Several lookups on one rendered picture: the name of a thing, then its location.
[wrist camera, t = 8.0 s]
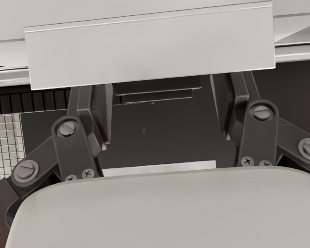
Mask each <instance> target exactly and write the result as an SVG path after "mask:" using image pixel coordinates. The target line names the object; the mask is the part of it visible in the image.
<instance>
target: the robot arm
mask: <svg viewBox="0 0 310 248"><path fill-rule="evenodd" d="M210 80H211V86H212V91H213V96H214V100H215V105H216V110H217V116H218V121H219V126H220V131H221V134H222V135H224V134H225V137H226V140H231V142H232V143H234V144H235V145H236V148H235V154H234V160H233V167H229V168H215V169H200V170H186V171H173V172H160V173H148V174H136V175H123V176H111V177H104V174H103V171H102V168H101V165H100V161H99V158H98V155H99V154H100V153H101V152H102V150H106V147H107V144H110V138H111V118H112V97H113V87H112V83H108V84H97V85H86V86H75V87H71V91H70V97H69V104H68V110H67V115H66V116H62V117H60V118H58V119H57V120H56V121H55V122H54V124H53V125H52V128H51V133H52V136H50V137H49V138H48V139H47V140H45V141H44V142H43V143H42V144H40V145H39V146H38V147H37V148H36V149H34V150H33V151H32V152H31V153H29V154H28V155H27V156H26V157H24V158H23V159H22V160H21V161H19V162H18V163H17V164H16V165H15V166H14V168H13V170H12V173H11V175H10V176H9V177H8V178H5V177H4V178H2V179H1V180H0V248H310V133H308V132H306V131H304V130H302V129H301V128H299V127H297V126H295V125H293V124H292V123H290V122H288V121H286V120H284V119H283V118H281V117H279V110H278V108H277V106H276V105H275V104H273V103H272V102H271V101H269V100H265V99H260V95H259V92H258V89H257V86H256V83H255V80H254V77H253V74H252V71H240V72H229V73H218V74H211V75H210Z"/></svg>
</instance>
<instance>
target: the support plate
mask: <svg viewBox="0 0 310 248"><path fill-rule="evenodd" d="M259 1H269V0H0V40H10V39H21V38H25V32H24V27H31V26H40V25H49V24H58V23H67V22H77V21H85V20H95V19H104V18H113V17H122V16H131V15H140V14H150V13H159V12H168V11H177V10H186V9H195V8H204V7H213V6H223V5H232V4H241V3H250V2H259ZM272 1H273V6H272V7H273V16H278V15H288V14H299V13H310V0H272ZM273 20H274V41H275V42H276V41H278V40H280V39H283V38H285V37H287V36H289V35H291V34H293V33H296V32H298V31H300V30H302V29H304V28H307V27H309V26H310V15H305V16H294V17H283V18H273ZM24 65H28V58H27V50H26V42H25V41H15V42H4V43H0V66H5V67H14V66H24Z"/></svg>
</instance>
